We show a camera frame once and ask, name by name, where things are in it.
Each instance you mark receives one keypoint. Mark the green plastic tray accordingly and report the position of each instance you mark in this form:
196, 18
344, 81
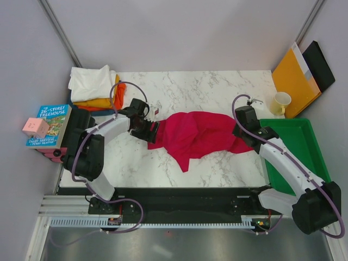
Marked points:
299, 137

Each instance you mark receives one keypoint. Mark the orange folder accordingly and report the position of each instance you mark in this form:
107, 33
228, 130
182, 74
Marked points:
293, 76

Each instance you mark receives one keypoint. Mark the pink cube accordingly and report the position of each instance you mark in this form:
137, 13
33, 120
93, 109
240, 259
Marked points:
36, 127

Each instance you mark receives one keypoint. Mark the yellow mug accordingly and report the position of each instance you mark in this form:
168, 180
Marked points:
279, 103

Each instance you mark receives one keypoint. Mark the red t shirt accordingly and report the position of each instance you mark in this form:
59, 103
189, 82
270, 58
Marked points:
196, 134

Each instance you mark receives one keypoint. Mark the pink and black dumbbell rack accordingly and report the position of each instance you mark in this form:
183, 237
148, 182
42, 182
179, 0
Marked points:
79, 118

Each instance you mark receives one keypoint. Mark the white cable duct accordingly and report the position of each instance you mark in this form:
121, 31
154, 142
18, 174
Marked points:
107, 222

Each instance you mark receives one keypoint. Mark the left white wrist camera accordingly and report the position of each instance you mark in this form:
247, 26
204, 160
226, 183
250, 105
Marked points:
153, 111

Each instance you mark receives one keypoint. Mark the white folded t shirt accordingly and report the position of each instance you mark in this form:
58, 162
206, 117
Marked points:
89, 72

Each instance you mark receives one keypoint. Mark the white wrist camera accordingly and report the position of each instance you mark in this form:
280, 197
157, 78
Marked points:
256, 104
153, 111

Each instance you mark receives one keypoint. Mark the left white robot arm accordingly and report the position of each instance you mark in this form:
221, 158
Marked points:
85, 153

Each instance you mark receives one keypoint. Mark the yellow folded t shirt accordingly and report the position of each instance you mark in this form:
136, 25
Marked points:
92, 91

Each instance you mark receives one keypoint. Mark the blue treehouse book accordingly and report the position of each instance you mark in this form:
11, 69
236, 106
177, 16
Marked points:
57, 118

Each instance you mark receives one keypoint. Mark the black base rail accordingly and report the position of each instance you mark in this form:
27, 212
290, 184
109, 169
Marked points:
180, 206

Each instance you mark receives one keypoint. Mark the orange folded t shirt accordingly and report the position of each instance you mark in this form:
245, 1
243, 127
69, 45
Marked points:
121, 95

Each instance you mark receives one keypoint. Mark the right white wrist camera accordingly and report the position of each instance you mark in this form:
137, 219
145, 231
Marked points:
256, 104

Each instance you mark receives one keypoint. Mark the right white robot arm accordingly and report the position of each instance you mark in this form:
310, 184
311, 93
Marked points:
315, 204

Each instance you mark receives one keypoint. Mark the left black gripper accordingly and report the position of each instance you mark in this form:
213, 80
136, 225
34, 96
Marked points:
148, 136

